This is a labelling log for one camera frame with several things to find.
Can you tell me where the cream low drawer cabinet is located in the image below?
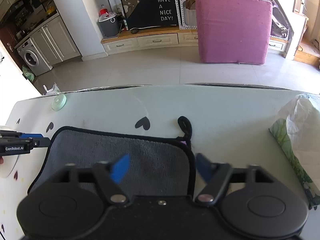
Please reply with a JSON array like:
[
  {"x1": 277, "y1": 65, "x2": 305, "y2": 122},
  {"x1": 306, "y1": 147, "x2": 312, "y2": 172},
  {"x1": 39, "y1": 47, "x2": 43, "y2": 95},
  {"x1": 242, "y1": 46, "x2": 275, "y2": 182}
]
[{"x1": 101, "y1": 26, "x2": 288, "y2": 55}]

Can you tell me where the wooden staircase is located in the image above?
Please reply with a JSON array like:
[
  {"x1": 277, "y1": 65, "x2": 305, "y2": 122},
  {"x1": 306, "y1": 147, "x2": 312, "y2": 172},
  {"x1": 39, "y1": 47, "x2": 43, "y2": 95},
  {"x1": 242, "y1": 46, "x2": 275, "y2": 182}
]
[{"x1": 292, "y1": 37, "x2": 320, "y2": 68}]

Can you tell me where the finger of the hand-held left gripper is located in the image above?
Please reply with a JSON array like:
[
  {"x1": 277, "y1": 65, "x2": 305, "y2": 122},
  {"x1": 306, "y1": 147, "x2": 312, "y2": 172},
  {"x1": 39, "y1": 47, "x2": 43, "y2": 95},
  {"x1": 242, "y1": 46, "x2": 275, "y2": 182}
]
[{"x1": 19, "y1": 133, "x2": 51, "y2": 148}]

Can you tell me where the green patterned tissue packet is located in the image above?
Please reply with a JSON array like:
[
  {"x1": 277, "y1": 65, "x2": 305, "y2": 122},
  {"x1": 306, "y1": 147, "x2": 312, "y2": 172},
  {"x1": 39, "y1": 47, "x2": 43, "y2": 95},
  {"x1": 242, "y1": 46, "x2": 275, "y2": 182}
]
[{"x1": 268, "y1": 119, "x2": 320, "y2": 211}]

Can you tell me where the white plastic bag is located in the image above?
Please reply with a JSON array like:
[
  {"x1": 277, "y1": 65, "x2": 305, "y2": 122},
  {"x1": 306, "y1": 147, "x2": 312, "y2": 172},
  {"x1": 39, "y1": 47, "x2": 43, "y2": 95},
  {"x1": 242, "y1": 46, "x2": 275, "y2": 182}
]
[{"x1": 277, "y1": 94, "x2": 320, "y2": 173}]

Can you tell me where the white kitchen cabinet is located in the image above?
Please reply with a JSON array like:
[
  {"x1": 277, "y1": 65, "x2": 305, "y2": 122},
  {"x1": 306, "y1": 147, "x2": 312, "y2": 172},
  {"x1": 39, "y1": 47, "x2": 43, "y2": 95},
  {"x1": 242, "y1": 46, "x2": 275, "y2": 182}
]
[{"x1": 29, "y1": 14, "x2": 82, "y2": 66}]

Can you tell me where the crumpled white floor bag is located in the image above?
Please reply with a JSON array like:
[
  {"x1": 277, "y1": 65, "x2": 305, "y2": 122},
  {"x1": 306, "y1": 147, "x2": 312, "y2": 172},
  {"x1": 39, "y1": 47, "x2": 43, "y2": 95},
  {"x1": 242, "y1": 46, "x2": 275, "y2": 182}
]
[{"x1": 43, "y1": 82, "x2": 61, "y2": 96}]

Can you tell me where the grey trash bin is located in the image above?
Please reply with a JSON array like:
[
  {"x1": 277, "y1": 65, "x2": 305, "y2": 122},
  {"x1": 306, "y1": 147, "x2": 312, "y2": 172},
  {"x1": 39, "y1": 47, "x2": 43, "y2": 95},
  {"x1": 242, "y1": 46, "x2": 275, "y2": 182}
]
[{"x1": 97, "y1": 17, "x2": 119, "y2": 38}]

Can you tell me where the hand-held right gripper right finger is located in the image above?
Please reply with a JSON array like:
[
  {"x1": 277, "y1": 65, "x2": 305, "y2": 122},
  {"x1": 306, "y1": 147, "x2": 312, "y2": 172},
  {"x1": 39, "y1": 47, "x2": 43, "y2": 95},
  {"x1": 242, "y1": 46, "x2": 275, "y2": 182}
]
[{"x1": 194, "y1": 152, "x2": 262, "y2": 204}]

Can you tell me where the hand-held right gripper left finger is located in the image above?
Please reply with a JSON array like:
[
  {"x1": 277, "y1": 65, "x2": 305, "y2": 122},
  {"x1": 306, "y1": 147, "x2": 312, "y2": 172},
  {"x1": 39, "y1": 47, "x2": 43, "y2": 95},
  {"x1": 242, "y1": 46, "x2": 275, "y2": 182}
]
[{"x1": 64, "y1": 153, "x2": 132, "y2": 204}]

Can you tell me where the black printed cloth cover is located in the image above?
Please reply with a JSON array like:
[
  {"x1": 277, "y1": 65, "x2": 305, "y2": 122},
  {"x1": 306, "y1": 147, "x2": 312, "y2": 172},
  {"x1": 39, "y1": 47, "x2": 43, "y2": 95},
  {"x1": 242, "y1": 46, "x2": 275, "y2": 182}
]
[{"x1": 119, "y1": 0, "x2": 181, "y2": 31}]

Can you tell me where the pink cushion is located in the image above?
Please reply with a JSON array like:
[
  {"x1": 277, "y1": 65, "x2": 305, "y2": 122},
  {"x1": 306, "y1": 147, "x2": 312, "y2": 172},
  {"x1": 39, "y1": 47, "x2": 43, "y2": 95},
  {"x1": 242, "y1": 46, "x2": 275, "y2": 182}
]
[{"x1": 195, "y1": 0, "x2": 273, "y2": 65}]

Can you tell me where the green patterned bag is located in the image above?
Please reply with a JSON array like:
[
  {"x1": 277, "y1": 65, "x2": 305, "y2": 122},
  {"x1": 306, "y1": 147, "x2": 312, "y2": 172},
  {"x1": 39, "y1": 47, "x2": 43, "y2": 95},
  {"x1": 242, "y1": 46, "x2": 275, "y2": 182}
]
[{"x1": 22, "y1": 65, "x2": 35, "y2": 82}]

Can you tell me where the mint green round disc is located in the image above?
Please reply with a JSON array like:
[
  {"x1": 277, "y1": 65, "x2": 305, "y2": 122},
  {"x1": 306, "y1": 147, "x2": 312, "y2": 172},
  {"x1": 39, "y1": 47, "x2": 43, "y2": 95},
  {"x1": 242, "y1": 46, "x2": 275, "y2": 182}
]
[{"x1": 52, "y1": 94, "x2": 67, "y2": 111}]

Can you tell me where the silver washing machine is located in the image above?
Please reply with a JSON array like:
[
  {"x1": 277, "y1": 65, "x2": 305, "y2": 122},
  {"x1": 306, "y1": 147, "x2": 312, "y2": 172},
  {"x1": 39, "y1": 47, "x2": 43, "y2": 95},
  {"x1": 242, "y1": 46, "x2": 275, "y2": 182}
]
[{"x1": 16, "y1": 38, "x2": 53, "y2": 77}]

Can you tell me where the white heart-print tablecloth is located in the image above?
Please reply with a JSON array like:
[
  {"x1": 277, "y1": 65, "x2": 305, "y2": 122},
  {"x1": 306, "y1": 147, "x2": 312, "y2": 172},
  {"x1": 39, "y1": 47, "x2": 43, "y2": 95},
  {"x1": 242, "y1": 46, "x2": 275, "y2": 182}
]
[{"x1": 0, "y1": 84, "x2": 320, "y2": 240}]

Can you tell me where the grey towel with black trim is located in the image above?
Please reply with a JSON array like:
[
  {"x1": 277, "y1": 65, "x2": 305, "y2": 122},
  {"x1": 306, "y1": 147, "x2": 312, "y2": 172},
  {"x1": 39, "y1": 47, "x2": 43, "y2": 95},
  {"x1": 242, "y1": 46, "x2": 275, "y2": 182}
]
[{"x1": 27, "y1": 116, "x2": 197, "y2": 201}]

